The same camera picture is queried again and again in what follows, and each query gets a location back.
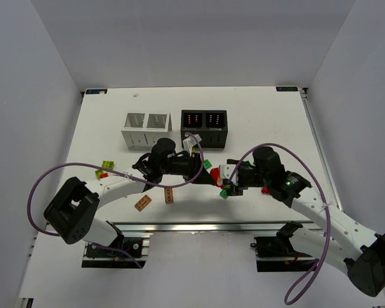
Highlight red arch lego brick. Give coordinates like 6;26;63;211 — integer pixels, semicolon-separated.
210;167;223;187

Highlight red and green lego stack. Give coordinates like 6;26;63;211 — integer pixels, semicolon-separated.
261;187;270;195

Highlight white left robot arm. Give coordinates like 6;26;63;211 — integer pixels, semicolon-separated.
44;138;216;248

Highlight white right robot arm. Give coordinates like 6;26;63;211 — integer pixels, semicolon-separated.
219;146;385;297

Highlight green square lego brick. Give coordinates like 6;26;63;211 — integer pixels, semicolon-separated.
203;160;212;169

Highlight green long lego brick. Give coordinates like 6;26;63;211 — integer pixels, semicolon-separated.
219;189;228;199

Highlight brown lego brick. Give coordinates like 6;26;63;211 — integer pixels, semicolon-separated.
164;188;174;204

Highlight white two-compartment container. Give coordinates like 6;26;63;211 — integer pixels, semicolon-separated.
121;112;172;149

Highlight orange lego brick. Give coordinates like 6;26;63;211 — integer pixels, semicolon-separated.
134;195;152;212

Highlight black two-compartment container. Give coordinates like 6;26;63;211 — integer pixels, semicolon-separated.
180;110;228;149

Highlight lime lego brick left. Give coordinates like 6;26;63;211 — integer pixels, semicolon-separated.
102;160;115;169

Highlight lime red lego stack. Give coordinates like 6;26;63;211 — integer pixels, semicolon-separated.
95;170;108;179

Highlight blue label sticker right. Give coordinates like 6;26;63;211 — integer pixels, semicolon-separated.
275;86;298;92

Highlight blue label sticker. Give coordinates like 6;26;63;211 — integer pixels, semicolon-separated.
85;89;107;95
275;86;298;92

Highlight blue label sticker left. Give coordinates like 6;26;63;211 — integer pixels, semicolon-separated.
85;89;107;95

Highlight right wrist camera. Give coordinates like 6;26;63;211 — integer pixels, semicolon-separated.
219;164;239;186

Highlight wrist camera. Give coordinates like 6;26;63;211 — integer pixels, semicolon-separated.
219;164;239;186
182;132;201;155

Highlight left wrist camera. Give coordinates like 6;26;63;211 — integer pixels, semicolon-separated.
182;132;201;155

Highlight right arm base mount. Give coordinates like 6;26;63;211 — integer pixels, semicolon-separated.
250;221;316;273

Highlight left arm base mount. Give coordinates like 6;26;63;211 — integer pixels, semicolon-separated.
81;220;146;269

